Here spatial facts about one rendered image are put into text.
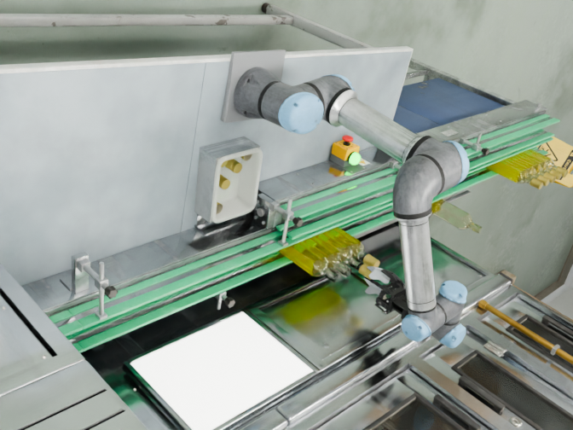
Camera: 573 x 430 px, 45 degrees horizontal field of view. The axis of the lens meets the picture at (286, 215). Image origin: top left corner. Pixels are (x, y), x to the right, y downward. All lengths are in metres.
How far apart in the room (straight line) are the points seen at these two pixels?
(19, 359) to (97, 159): 0.60
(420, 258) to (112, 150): 0.84
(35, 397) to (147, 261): 0.72
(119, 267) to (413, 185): 0.84
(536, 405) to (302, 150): 1.09
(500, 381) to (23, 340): 1.39
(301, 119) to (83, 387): 0.93
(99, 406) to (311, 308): 1.01
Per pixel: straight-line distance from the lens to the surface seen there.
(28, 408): 1.38
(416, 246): 1.77
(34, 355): 1.49
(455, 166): 1.80
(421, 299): 1.84
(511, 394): 2.22
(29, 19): 2.27
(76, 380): 1.42
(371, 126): 1.91
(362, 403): 2.00
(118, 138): 1.86
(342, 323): 2.18
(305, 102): 1.90
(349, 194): 2.33
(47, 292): 1.90
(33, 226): 1.86
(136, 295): 1.91
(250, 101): 1.99
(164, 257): 2.03
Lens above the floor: 2.17
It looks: 35 degrees down
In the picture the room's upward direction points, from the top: 124 degrees clockwise
